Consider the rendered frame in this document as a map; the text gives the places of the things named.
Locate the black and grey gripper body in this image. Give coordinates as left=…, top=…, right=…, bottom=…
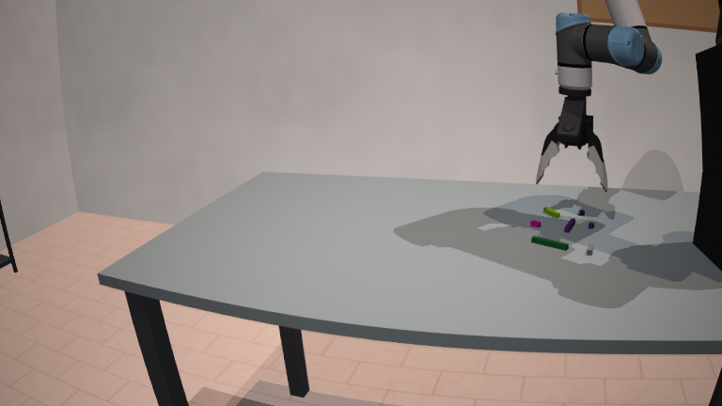
left=558, top=86, right=593, bottom=149

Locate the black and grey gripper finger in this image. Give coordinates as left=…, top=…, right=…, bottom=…
left=536, top=126, right=560, bottom=184
left=587, top=128, right=607, bottom=192

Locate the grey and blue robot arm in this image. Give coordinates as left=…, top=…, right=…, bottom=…
left=555, top=0, right=662, bottom=144

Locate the olive green rectangular rod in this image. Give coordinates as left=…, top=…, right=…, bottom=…
left=543, top=207, right=560, bottom=218

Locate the purple rod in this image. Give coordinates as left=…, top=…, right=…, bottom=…
left=564, top=218, right=575, bottom=233

